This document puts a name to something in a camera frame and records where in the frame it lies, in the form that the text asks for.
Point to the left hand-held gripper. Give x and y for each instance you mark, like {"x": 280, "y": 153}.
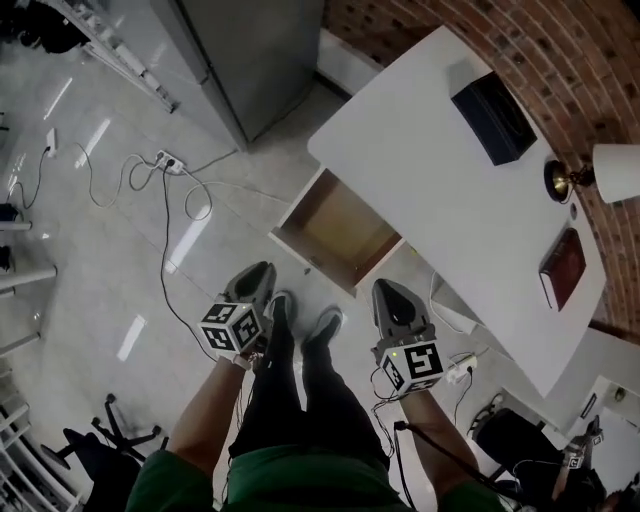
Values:
{"x": 232, "y": 332}

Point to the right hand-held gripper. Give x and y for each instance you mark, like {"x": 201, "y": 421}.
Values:
{"x": 422, "y": 362}

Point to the white desk drawer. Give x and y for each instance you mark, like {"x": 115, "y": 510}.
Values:
{"x": 340, "y": 220}

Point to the person's right forearm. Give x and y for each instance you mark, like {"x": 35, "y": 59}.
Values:
{"x": 430, "y": 430}

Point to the person's left forearm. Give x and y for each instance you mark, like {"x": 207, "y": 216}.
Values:
{"x": 210, "y": 415}

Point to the white desk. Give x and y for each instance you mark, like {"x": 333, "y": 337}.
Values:
{"x": 425, "y": 150}

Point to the person's left shoe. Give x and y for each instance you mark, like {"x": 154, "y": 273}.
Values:
{"x": 281, "y": 307}

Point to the person's shoe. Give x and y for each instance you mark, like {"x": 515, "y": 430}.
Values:
{"x": 281, "y": 307}
{"x": 325, "y": 322}

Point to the white wristband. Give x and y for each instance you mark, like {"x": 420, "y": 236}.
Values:
{"x": 241, "y": 361}

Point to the person's right shoe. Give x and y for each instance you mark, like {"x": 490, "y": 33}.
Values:
{"x": 325, "y": 322}

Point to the white power strip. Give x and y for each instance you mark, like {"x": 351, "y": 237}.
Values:
{"x": 460, "y": 369}
{"x": 170, "y": 162}

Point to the black trousers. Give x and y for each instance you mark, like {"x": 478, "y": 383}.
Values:
{"x": 300, "y": 400}

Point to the dark red book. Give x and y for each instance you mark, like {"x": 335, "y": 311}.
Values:
{"x": 565, "y": 267}

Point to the green shirt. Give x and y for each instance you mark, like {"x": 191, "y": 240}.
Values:
{"x": 310, "y": 480}

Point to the small grey cylinder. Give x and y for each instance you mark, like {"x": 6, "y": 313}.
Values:
{"x": 575, "y": 209}

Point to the black box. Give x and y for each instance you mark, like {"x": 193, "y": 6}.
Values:
{"x": 492, "y": 117}

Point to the grey metal cabinet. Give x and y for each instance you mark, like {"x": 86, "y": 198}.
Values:
{"x": 250, "y": 65}

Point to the black office chair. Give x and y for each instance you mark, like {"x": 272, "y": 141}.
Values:
{"x": 100, "y": 460}

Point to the white shelf unit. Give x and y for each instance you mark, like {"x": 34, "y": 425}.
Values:
{"x": 620, "y": 430}

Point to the white shelf rack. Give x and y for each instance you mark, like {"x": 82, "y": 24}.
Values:
{"x": 130, "y": 65}

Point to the white slatted rack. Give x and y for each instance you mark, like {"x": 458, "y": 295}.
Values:
{"x": 12, "y": 417}

